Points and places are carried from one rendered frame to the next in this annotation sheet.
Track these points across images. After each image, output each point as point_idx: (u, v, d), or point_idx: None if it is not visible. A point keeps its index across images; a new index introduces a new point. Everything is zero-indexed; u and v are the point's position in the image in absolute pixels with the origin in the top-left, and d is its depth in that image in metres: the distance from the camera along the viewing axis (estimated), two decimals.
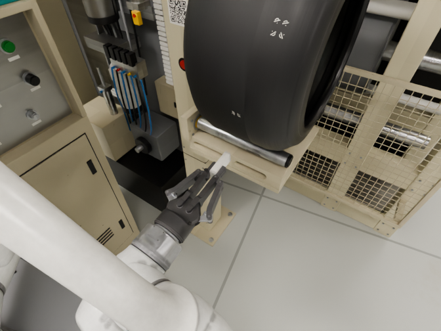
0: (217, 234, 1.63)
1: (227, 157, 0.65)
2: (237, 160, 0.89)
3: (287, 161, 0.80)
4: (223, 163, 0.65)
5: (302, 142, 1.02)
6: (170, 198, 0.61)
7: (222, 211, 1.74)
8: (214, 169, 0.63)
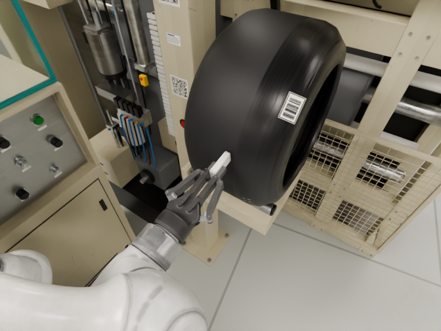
0: (214, 255, 1.78)
1: (227, 157, 0.65)
2: (230, 206, 1.04)
3: (272, 215, 0.98)
4: (223, 163, 0.65)
5: None
6: (170, 198, 0.61)
7: (220, 233, 1.89)
8: (214, 169, 0.63)
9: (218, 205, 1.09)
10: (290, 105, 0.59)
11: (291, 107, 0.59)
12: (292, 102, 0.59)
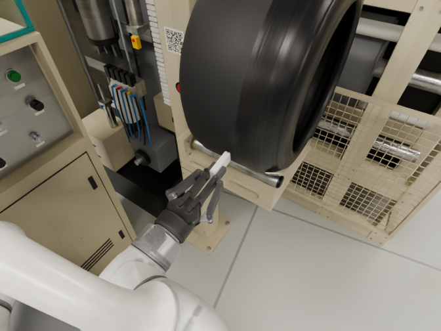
0: (214, 243, 1.68)
1: (227, 157, 0.65)
2: (231, 180, 0.93)
3: (277, 188, 0.87)
4: (223, 163, 0.65)
5: None
6: (170, 198, 0.61)
7: (220, 220, 1.78)
8: (214, 169, 0.63)
9: None
10: (272, 174, 0.75)
11: (273, 174, 0.75)
12: (272, 174, 0.74)
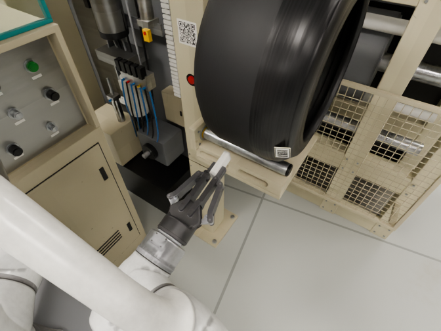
0: (220, 236, 1.70)
1: (226, 157, 0.65)
2: (241, 169, 0.96)
3: (290, 170, 0.91)
4: (222, 163, 0.65)
5: (301, 150, 1.09)
6: (172, 201, 0.62)
7: (225, 214, 1.81)
8: (214, 170, 0.64)
9: (227, 170, 1.01)
10: (279, 152, 0.70)
11: (281, 153, 0.70)
12: (280, 151, 0.69)
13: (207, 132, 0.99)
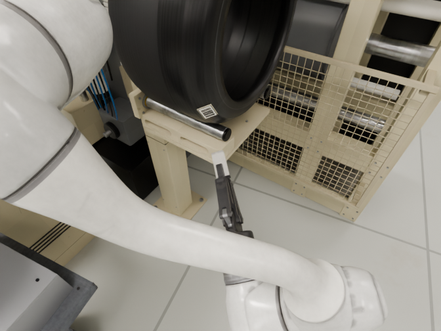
0: (187, 219, 1.68)
1: (212, 158, 0.66)
2: (182, 136, 0.93)
3: (224, 140, 0.86)
4: (214, 165, 0.65)
5: (251, 121, 1.06)
6: None
7: (194, 198, 1.78)
8: (216, 176, 0.65)
9: (171, 139, 0.99)
10: (205, 112, 0.71)
11: (207, 112, 0.72)
12: (205, 111, 0.71)
13: None
